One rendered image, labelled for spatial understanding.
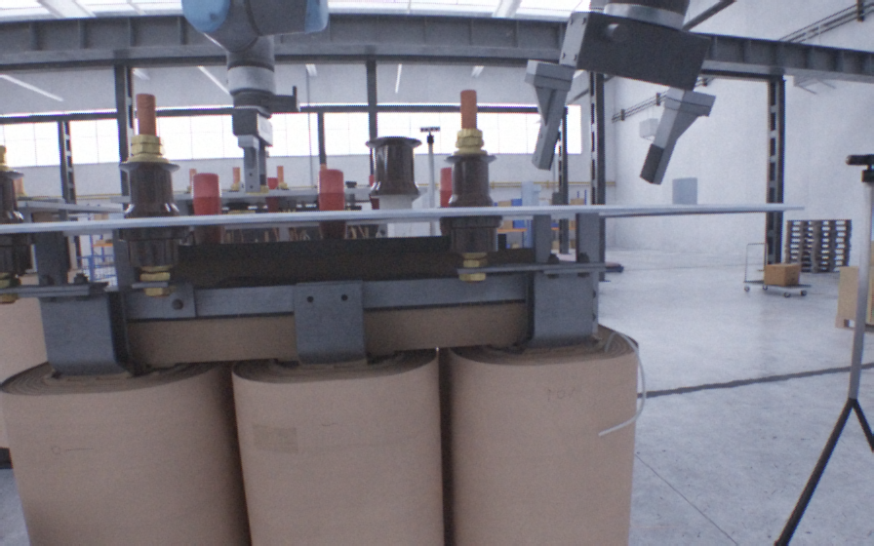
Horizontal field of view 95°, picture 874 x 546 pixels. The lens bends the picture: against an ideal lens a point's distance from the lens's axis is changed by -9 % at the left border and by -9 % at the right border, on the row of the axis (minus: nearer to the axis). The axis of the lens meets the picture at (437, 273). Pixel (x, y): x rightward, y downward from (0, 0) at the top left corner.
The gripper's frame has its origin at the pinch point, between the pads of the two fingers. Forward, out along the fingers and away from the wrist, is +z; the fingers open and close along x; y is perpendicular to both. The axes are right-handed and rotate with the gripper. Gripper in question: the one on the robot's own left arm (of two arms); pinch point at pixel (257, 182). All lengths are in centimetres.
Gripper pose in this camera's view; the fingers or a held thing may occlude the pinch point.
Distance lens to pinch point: 95.5
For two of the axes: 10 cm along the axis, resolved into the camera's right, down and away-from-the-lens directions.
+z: 0.3, 9.9, 1.1
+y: -9.9, 0.4, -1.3
